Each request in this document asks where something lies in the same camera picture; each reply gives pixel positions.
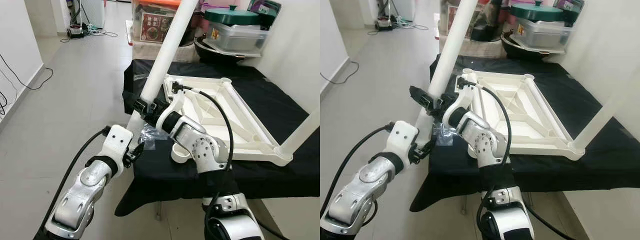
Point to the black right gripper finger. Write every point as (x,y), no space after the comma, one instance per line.
(421,96)
(142,107)

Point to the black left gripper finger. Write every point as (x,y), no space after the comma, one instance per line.
(428,146)
(140,148)

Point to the white plastic children table top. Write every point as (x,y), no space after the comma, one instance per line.
(235,125)
(525,120)

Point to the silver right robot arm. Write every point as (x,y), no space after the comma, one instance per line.
(482,145)
(200,150)

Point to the beige ribbed box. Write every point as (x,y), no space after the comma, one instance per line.
(470,47)
(160,52)

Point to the storage box with red poster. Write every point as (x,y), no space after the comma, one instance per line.
(452,20)
(152,27)

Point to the upright vacuum cleaner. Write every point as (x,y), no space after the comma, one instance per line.
(384,22)
(75,30)

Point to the black bag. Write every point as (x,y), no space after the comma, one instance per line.
(492,27)
(192,30)

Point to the white appliance cabinet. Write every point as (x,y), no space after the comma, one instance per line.
(94,12)

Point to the clear plastic container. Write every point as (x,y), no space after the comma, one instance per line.
(545,34)
(240,37)

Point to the green pot lid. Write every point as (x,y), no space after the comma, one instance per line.
(537,12)
(231,16)

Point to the black tablecloth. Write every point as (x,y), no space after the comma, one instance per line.
(280,175)
(575,175)

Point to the purple and black box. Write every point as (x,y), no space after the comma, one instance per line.
(570,9)
(265,10)

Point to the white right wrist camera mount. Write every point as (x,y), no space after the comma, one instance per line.
(457,97)
(172,105)

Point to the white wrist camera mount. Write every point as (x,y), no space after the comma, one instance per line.
(404,142)
(172,105)
(457,97)
(117,147)

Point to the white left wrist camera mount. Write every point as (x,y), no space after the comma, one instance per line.
(117,147)
(404,142)

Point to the grey folding table frame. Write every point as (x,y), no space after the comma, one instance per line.
(463,205)
(158,211)

